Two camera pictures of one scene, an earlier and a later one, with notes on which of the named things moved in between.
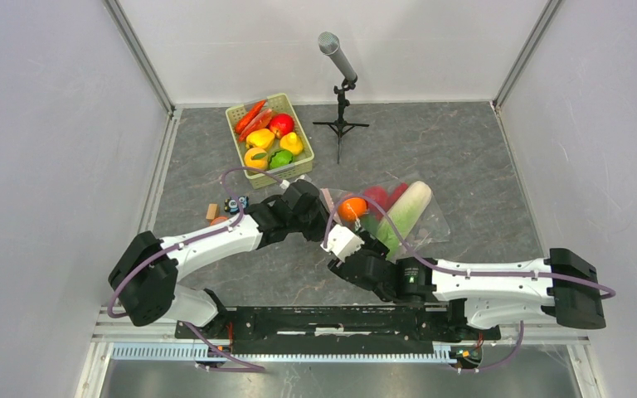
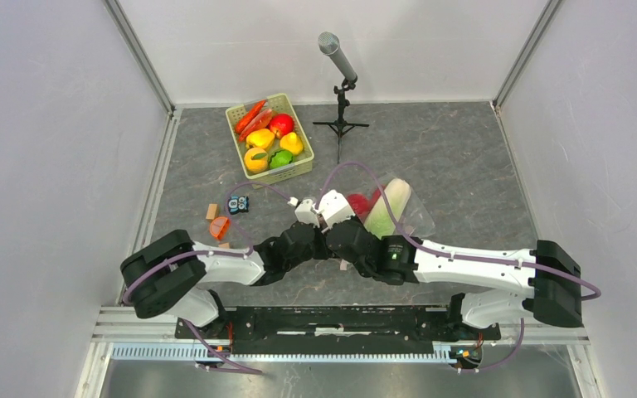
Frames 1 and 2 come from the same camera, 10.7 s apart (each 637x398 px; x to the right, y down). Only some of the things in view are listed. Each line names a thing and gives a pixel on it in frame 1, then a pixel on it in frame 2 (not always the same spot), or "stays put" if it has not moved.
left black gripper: [318, 233] → [323, 252]
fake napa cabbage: [407, 211] → [380, 220]
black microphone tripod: [340, 126] stays put
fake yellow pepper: [260, 138] stays put
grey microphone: [328, 43] stays put
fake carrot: [250, 113] stays put
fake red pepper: [386, 197] → [362, 203]
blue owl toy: [231, 205] stays put
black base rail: [335, 330] stays put
